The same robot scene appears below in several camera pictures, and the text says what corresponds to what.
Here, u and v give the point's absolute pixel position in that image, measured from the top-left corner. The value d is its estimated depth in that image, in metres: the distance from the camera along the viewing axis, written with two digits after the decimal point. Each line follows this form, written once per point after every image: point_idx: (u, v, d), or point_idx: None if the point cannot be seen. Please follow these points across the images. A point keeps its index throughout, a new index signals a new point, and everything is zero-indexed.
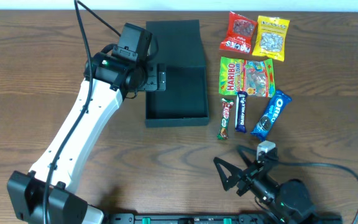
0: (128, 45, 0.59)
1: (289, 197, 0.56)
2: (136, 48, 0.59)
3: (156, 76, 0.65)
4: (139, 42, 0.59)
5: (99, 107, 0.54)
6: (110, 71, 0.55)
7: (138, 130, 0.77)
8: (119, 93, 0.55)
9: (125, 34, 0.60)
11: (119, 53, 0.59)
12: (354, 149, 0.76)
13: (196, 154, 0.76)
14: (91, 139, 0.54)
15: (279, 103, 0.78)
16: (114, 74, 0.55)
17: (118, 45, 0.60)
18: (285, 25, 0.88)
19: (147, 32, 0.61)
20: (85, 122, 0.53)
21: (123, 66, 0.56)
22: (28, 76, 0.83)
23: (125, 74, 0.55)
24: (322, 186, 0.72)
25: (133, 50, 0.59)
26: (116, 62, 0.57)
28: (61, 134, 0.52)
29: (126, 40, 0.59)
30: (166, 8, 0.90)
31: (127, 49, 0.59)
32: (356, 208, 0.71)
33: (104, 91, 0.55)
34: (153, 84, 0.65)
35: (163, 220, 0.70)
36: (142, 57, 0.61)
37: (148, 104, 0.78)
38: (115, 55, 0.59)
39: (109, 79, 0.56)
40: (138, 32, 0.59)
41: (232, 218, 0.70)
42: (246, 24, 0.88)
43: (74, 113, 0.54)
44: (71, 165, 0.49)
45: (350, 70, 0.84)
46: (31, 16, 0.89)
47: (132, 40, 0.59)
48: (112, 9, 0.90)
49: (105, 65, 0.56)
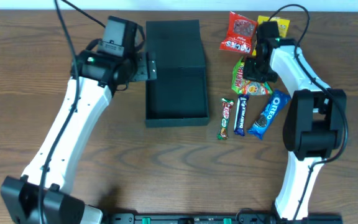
0: (114, 38, 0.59)
1: (268, 25, 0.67)
2: (122, 41, 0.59)
3: (146, 66, 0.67)
4: (125, 35, 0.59)
5: (89, 105, 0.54)
6: (97, 68, 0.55)
7: (138, 130, 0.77)
8: (107, 89, 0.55)
9: (109, 28, 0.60)
11: (105, 48, 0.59)
12: (354, 149, 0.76)
13: (196, 154, 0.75)
14: (82, 138, 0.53)
15: (276, 101, 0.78)
16: (100, 70, 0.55)
17: (103, 40, 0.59)
18: (285, 25, 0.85)
19: (133, 24, 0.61)
20: (75, 122, 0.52)
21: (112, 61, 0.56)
22: (27, 76, 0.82)
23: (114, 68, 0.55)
24: (321, 186, 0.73)
25: (120, 44, 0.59)
26: (103, 57, 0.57)
28: (51, 135, 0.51)
29: (112, 34, 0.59)
30: (166, 8, 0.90)
31: (112, 43, 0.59)
32: (355, 208, 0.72)
33: (92, 89, 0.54)
34: (144, 74, 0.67)
35: (163, 220, 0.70)
36: (129, 50, 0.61)
37: (148, 104, 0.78)
38: (101, 49, 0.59)
39: (96, 76, 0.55)
40: (123, 25, 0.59)
41: (232, 218, 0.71)
42: (247, 24, 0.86)
43: (63, 114, 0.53)
44: (64, 165, 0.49)
45: (350, 70, 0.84)
46: (30, 15, 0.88)
47: (118, 33, 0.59)
48: (112, 8, 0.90)
49: (92, 62, 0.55)
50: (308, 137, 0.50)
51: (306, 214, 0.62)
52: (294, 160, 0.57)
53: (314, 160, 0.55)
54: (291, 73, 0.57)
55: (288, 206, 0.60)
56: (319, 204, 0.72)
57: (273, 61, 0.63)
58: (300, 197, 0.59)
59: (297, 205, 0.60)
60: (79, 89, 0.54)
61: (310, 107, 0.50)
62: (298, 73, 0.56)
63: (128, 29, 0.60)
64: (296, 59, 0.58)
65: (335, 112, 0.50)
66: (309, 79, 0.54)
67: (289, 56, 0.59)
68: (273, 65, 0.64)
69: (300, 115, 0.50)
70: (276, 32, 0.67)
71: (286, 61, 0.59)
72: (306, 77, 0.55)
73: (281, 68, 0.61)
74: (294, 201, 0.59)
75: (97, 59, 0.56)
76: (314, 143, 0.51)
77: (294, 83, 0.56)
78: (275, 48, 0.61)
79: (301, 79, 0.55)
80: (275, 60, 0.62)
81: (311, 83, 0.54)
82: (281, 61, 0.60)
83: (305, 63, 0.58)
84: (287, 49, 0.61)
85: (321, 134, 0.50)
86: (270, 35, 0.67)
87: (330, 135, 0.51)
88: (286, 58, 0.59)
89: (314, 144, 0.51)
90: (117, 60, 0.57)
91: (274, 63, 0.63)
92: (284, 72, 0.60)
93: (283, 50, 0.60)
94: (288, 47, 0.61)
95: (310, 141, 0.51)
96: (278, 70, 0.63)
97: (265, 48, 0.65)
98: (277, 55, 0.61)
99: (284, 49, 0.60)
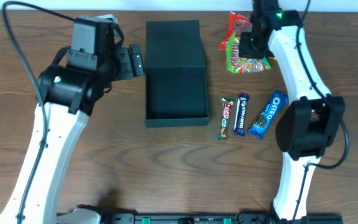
0: (84, 46, 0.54)
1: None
2: (93, 49, 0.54)
3: (130, 62, 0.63)
4: (96, 41, 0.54)
5: (60, 137, 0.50)
6: (66, 88, 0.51)
7: (138, 130, 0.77)
8: (80, 114, 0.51)
9: (77, 35, 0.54)
11: (75, 59, 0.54)
12: (354, 149, 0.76)
13: (196, 154, 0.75)
14: (58, 172, 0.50)
15: (276, 101, 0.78)
16: (70, 93, 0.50)
17: (72, 48, 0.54)
18: None
19: (104, 25, 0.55)
20: (46, 158, 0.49)
21: (83, 76, 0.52)
22: (28, 76, 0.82)
23: (86, 86, 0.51)
24: (322, 186, 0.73)
25: (92, 52, 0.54)
26: (72, 72, 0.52)
28: (22, 177, 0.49)
29: (81, 42, 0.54)
30: (166, 8, 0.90)
31: (82, 51, 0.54)
32: (355, 207, 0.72)
33: (61, 118, 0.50)
34: (128, 71, 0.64)
35: (163, 220, 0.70)
36: (103, 56, 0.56)
37: (148, 104, 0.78)
38: (70, 61, 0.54)
39: (67, 98, 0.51)
40: (92, 28, 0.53)
41: (232, 218, 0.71)
42: (247, 24, 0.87)
43: (33, 150, 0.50)
44: (40, 210, 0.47)
45: (351, 70, 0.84)
46: (30, 15, 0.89)
47: (87, 40, 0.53)
48: (112, 8, 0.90)
49: (59, 83, 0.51)
50: (302, 140, 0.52)
51: (304, 213, 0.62)
52: (289, 159, 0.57)
53: (309, 160, 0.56)
54: (293, 73, 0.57)
55: (286, 206, 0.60)
56: (320, 204, 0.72)
57: (271, 40, 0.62)
58: (298, 197, 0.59)
59: (294, 205, 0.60)
60: (47, 121, 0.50)
61: (307, 118, 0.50)
62: (298, 68, 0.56)
63: (99, 32, 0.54)
64: (297, 49, 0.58)
65: (332, 120, 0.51)
66: (309, 82, 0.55)
67: (290, 44, 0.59)
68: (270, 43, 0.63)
69: (298, 124, 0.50)
70: (275, 4, 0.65)
71: (286, 46, 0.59)
72: (307, 80, 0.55)
73: (279, 53, 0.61)
74: (291, 201, 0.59)
75: (66, 76, 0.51)
76: (307, 145, 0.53)
77: (293, 75, 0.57)
78: (276, 29, 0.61)
79: (301, 82, 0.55)
80: (275, 41, 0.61)
81: (311, 88, 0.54)
82: (281, 46, 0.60)
83: (304, 53, 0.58)
84: (288, 32, 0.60)
85: (315, 137, 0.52)
86: (268, 8, 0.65)
87: (323, 139, 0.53)
88: (287, 47, 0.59)
89: (307, 145, 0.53)
90: (89, 75, 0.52)
91: (272, 45, 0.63)
92: (283, 63, 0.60)
93: (284, 33, 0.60)
94: (289, 29, 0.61)
95: (304, 143, 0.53)
96: (275, 52, 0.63)
97: (264, 23, 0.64)
98: (277, 38, 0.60)
99: (286, 31, 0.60)
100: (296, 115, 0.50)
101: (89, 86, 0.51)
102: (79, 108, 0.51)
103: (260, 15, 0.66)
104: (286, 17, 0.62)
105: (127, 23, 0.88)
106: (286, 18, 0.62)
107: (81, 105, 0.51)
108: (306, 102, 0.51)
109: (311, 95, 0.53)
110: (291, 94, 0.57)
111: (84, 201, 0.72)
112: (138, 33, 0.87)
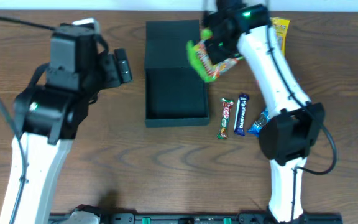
0: (63, 64, 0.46)
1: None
2: (74, 68, 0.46)
3: (115, 69, 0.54)
4: (76, 58, 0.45)
5: (41, 170, 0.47)
6: (43, 115, 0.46)
7: (138, 130, 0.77)
8: (61, 143, 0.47)
9: (55, 50, 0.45)
11: (55, 78, 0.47)
12: (354, 149, 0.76)
13: (196, 154, 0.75)
14: (43, 207, 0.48)
15: None
16: (48, 120, 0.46)
17: (50, 65, 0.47)
18: (285, 25, 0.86)
19: (85, 38, 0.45)
20: (28, 195, 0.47)
21: (63, 100, 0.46)
22: (28, 76, 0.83)
23: (66, 111, 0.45)
24: (322, 186, 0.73)
25: (72, 71, 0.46)
26: (51, 94, 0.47)
28: (3, 218, 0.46)
29: (59, 58, 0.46)
30: (165, 8, 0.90)
31: (61, 70, 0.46)
32: (355, 207, 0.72)
33: (40, 152, 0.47)
34: (115, 79, 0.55)
35: (163, 220, 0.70)
36: (86, 73, 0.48)
37: (148, 104, 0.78)
38: (49, 79, 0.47)
39: (45, 125, 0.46)
40: (72, 45, 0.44)
41: (232, 218, 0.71)
42: None
43: (13, 188, 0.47)
44: None
45: (350, 70, 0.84)
46: (30, 15, 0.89)
47: (66, 58, 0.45)
48: (112, 8, 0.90)
49: (36, 109, 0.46)
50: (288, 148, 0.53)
51: (301, 211, 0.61)
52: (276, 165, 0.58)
53: (296, 163, 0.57)
54: (270, 82, 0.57)
55: (283, 208, 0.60)
56: (320, 204, 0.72)
57: (244, 44, 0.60)
58: (293, 198, 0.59)
59: (291, 208, 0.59)
60: (25, 155, 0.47)
61: (290, 130, 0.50)
62: (274, 77, 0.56)
63: (80, 48, 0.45)
64: (270, 55, 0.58)
65: (314, 125, 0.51)
66: (287, 91, 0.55)
67: (263, 50, 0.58)
68: (242, 46, 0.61)
69: (281, 138, 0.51)
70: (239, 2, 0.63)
71: (258, 55, 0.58)
72: (285, 90, 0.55)
73: (252, 60, 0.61)
74: (287, 203, 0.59)
75: (45, 100, 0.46)
76: (293, 151, 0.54)
77: (268, 84, 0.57)
78: (245, 33, 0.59)
79: (279, 93, 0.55)
80: (248, 45, 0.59)
81: (289, 98, 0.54)
82: (253, 53, 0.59)
83: (278, 58, 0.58)
84: (260, 36, 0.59)
85: (299, 143, 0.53)
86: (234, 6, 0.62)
87: (309, 142, 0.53)
88: (260, 53, 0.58)
89: (293, 150, 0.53)
90: (69, 98, 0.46)
91: (243, 49, 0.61)
92: (258, 70, 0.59)
93: (255, 38, 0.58)
94: (260, 33, 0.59)
95: (289, 150, 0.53)
96: (247, 58, 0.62)
97: (230, 22, 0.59)
98: (247, 45, 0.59)
99: (257, 36, 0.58)
100: (278, 129, 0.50)
101: (69, 111, 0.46)
102: (59, 138, 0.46)
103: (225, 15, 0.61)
104: (253, 16, 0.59)
105: (127, 23, 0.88)
106: (253, 17, 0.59)
107: (62, 133, 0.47)
108: (286, 114, 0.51)
109: (290, 106, 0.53)
110: (270, 104, 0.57)
111: (84, 201, 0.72)
112: (138, 33, 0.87)
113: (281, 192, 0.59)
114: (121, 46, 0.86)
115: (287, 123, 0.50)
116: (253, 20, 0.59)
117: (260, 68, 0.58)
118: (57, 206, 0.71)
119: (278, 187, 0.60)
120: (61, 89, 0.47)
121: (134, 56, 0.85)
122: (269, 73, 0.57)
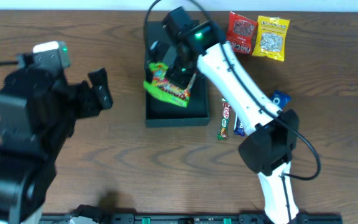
0: (17, 125, 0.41)
1: (178, 19, 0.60)
2: (30, 128, 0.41)
3: (93, 97, 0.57)
4: (30, 117, 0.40)
5: None
6: None
7: (138, 130, 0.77)
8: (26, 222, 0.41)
9: (5, 113, 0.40)
11: (10, 141, 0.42)
12: (354, 149, 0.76)
13: (196, 154, 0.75)
14: None
15: (276, 101, 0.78)
16: (4, 203, 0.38)
17: (3, 128, 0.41)
18: (285, 25, 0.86)
19: (38, 92, 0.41)
20: None
21: (22, 169, 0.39)
22: None
23: (25, 185, 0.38)
24: (322, 186, 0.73)
25: (29, 133, 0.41)
26: (5, 163, 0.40)
28: None
29: (11, 119, 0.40)
30: (166, 8, 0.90)
31: (16, 132, 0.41)
32: (355, 208, 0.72)
33: None
34: (93, 107, 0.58)
35: (163, 220, 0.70)
36: (43, 129, 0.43)
37: (148, 104, 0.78)
38: (5, 144, 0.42)
39: (2, 208, 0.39)
40: (23, 106, 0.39)
41: (232, 218, 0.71)
42: (247, 24, 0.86)
43: None
44: None
45: (350, 70, 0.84)
46: (30, 15, 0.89)
47: (20, 119, 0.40)
48: (112, 9, 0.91)
49: None
50: (270, 159, 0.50)
51: (297, 210, 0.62)
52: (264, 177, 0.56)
53: (282, 170, 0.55)
54: (239, 101, 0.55)
55: (278, 211, 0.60)
56: (320, 205, 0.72)
57: (205, 65, 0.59)
58: (286, 202, 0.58)
59: (286, 210, 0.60)
60: None
61: (268, 145, 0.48)
62: (240, 94, 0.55)
63: (33, 106, 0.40)
64: (231, 71, 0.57)
65: (290, 133, 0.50)
66: (255, 106, 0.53)
67: (224, 67, 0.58)
68: (203, 68, 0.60)
69: (261, 155, 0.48)
70: (188, 22, 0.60)
71: (221, 74, 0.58)
72: (255, 105, 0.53)
73: (214, 78, 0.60)
74: (282, 207, 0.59)
75: None
76: (276, 160, 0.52)
77: (236, 102, 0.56)
78: (202, 54, 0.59)
79: (249, 108, 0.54)
80: (207, 66, 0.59)
81: (261, 111, 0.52)
82: (214, 73, 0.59)
83: (238, 73, 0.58)
84: (217, 55, 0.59)
85: (281, 150, 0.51)
86: (184, 28, 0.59)
87: (289, 149, 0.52)
88: (223, 72, 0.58)
89: (276, 160, 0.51)
90: (30, 167, 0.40)
91: (204, 69, 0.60)
92: (225, 89, 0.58)
93: (213, 58, 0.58)
94: (215, 52, 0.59)
95: (272, 160, 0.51)
96: (211, 78, 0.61)
97: (186, 47, 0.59)
98: (207, 67, 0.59)
99: (214, 56, 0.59)
100: (257, 147, 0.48)
101: (31, 182, 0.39)
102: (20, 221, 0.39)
103: (178, 39, 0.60)
104: (205, 36, 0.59)
105: (127, 23, 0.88)
106: (205, 38, 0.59)
107: (23, 211, 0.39)
108: (260, 130, 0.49)
109: (262, 120, 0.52)
110: (243, 121, 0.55)
111: (84, 201, 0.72)
112: (138, 33, 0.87)
113: (274, 199, 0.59)
114: (121, 46, 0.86)
115: (264, 139, 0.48)
116: (205, 40, 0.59)
117: (225, 86, 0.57)
118: (57, 206, 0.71)
119: (269, 195, 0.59)
120: (20, 154, 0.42)
121: (134, 56, 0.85)
122: (234, 91, 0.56)
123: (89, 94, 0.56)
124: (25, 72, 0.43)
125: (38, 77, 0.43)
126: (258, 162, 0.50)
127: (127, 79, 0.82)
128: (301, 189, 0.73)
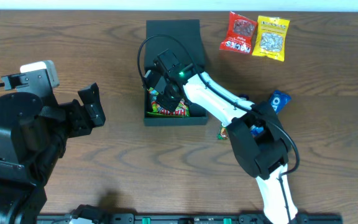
0: (2, 155, 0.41)
1: (165, 57, 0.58)
2: (16, 158, 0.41)
3: (84, 117, 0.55)
4: (16, 148, 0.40)
5: None
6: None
7: (138, 130, 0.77)
8: None
9: None
11: None
12: (355, 149, 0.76)
13: (196, 153, 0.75)
14: None
15: (275, 101, 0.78)
16: None
17: None
18: (285, 25, 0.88)
19: (25, 121, 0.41)
20: None
21: (9, 198, 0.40)
22: None
23: (11, 216, 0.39)
24: (321, 185, 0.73)
25: (15, 163, 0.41)
26: None
28: None
29: None
30: (166, 8, 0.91)
31: (4, 160, 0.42)
32: (355, 208, 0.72)
33: None
34: (86, 127, 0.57)
35: (163, 220, 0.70)
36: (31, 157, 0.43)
37: (147, 103, 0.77)
38: None
39: None
40: (7, 137, 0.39)
41: (232, 218, 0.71)
42: (247, 24, 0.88)
43: None
44: None
45: (350, 70, 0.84)
46: (31, 15, 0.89)
47: (5, 150, 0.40)
48: (112, 9, 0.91)
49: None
50: (261, 156, 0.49)
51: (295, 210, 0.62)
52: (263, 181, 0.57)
53: (280, 172, 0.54)
54: (214, 105, 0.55)
55: (277, 212, 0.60)
56: (320, 204, 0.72)
57: (187, 94, 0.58)
58: (286, 203, 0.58)
59: (284, 211, 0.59)
60: None
61: (247, 132, 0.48)
62: (218, 101, 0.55)
63: (19, 134, 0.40)
64: (208, 89, 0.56)
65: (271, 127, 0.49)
66: (230, 104, 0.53)
67: (201, 87, 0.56)
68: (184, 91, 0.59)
69: (243, 145, 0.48)
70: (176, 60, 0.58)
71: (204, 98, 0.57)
72: (229, 104, 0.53)
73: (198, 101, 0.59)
74: (281, 208, 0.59)
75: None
76: (271, 160, 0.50)
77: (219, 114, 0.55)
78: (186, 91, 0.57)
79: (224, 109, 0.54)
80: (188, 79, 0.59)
81: (235, 108, 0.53)
82: (195, 94, 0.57)
83: (217, 88, 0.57)
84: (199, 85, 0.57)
85: (270, 147, 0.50)
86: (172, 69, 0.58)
87: (279, 147, 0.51)
88: (199, 91, 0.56)
89: (270, 158, 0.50)
90: (16, 197, 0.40)
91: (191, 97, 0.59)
92: (204, 102, 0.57)
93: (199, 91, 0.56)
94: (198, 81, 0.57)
95: (265, 158, 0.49)
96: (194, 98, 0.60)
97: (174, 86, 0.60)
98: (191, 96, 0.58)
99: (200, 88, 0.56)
100: (235, 136, 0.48)
101: (17, 212, 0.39)
102: None
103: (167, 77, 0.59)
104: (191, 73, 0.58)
105: (127, 23, 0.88)
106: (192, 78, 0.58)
107: None
108: (237, 121, 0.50)
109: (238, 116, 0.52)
110: (223, 121, 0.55)
111: (84, 201, 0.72)
112: (138, 33, 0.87)
113: (273, 200, 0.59)
114: (121, 46, 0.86)
115: (241, 127, 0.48)
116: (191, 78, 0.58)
117: (206, 102, 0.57)
118: (58, 206, 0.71)
119: (268, 196, 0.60)
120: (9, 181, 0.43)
121: (133, 56, 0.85)
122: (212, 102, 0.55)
123: (79, 112, 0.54)
124: (12, 99, 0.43)
125: (23, 106, 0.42)
126: (248, 158, 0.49)
127: (127, 79, 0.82)
128: (301, 189, 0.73)
